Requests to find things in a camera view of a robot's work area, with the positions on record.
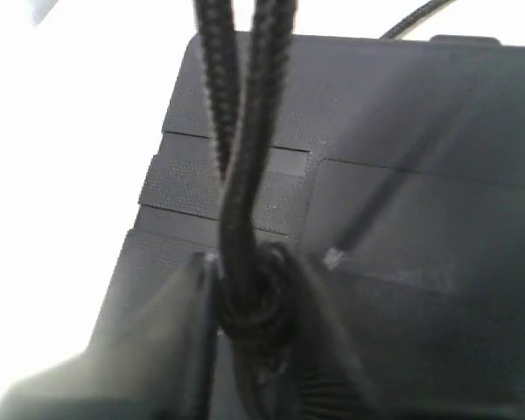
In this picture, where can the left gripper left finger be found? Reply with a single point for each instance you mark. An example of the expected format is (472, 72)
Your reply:
(159, 366)

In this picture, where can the black plastic carrying case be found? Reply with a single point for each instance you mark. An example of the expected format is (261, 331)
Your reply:
(397, 172)

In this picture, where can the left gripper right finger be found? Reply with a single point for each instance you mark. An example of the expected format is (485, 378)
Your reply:
(329, 379)

